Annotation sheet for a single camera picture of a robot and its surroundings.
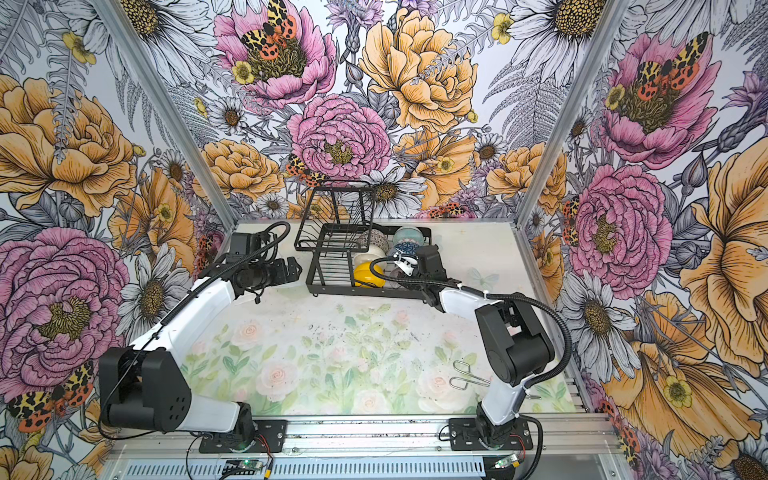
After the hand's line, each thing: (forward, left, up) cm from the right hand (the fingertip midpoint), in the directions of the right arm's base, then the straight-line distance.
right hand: (412, 265), depth 96 cm
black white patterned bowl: (+16, +12, -4) cm, 21 cm away
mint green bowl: (+18, -1, -4) cm, 18 cm away
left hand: (-8, +37, +5) cm, 38 cm away
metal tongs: (-29, -13, -10) cm, 33 cm away
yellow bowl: (-1, +16, -4) cm, 16 cm away
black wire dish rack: (+22, +26, +2) cm, 34 cm away
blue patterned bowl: (+12, 0, -5) cm, 13 cm away
